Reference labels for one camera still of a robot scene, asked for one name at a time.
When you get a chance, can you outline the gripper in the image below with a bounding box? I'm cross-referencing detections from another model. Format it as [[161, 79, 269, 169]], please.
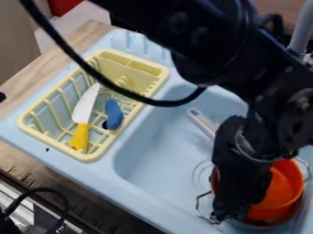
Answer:
[[210, 115, 284, 224]]

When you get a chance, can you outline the red pot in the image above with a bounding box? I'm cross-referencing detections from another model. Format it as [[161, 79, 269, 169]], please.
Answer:
[[209, 157, 306, 227]]

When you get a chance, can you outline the light blue toy sink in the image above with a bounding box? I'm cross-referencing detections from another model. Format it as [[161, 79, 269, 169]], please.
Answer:
[[0, 28, 313, 234]]

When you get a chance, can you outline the grey tool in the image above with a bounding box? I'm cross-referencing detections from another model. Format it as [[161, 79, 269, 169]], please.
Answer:
[[186, 108, 221, 143]]

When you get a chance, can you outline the blue toy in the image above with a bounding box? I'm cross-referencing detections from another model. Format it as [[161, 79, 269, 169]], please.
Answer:
[[103, 99, 125, 131]]

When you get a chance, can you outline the yellow dish rack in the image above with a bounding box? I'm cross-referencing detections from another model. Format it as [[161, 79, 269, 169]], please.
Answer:
[[16, 48, 172, 164]]

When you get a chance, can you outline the grey tap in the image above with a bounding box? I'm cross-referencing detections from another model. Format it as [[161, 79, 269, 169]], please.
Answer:
[[286, 0, 313, 74]]

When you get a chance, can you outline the yellow-handled toy knife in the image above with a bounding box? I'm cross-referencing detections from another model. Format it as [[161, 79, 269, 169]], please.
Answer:
[[67, 82, 102, 153]]

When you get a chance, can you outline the black cable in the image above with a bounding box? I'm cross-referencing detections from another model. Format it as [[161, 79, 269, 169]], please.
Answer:
[[18, 0, 209, 108]]

